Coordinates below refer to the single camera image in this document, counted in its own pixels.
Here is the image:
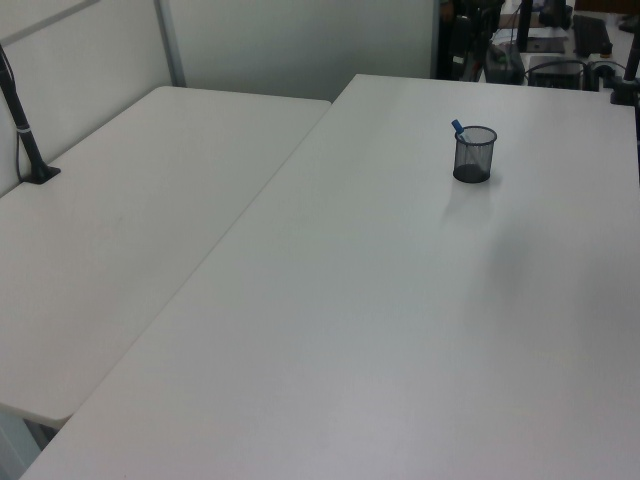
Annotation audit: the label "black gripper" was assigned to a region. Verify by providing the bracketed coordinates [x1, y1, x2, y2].
[451, 0, 501, 81]

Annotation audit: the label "blue capped white marker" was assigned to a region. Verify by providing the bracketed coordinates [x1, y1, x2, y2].
[451, 118, 484, 167]

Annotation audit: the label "dark case with green trim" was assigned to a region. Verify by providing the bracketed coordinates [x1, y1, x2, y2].
[486, 42, 525, 84]

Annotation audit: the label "black monitor stand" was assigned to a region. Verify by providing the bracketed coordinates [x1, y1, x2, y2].
[516, 0, 534, 51]

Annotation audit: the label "white paper sheets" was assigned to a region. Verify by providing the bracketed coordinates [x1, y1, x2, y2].
[527, 25, 570, 42]

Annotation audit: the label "black electronics box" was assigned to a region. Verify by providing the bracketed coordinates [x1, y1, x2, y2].
[526, 54, 587, 91]

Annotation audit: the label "black mesh pen cup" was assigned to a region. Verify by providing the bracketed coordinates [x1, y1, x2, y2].
[452, 125, 499, 184]

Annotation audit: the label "black keyboard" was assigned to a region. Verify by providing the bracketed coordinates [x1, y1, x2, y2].
[571, 14, 614, 58]

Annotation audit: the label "black clamp pole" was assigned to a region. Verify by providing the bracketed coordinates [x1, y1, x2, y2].
[608, 34, 640, 107]

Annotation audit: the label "grey table leg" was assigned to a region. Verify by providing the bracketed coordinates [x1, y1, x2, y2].
[0, 410, 57, 480]

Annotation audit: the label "grey metal partition post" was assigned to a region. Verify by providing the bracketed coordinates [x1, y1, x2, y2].
[153, 0, 187, 88]

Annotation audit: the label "black camera pole with base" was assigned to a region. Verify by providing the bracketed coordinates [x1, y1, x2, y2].
[0, 42, 62, 187]

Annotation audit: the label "grey cable on pole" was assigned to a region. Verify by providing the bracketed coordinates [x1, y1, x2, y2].
[13, 130, 25, 182]

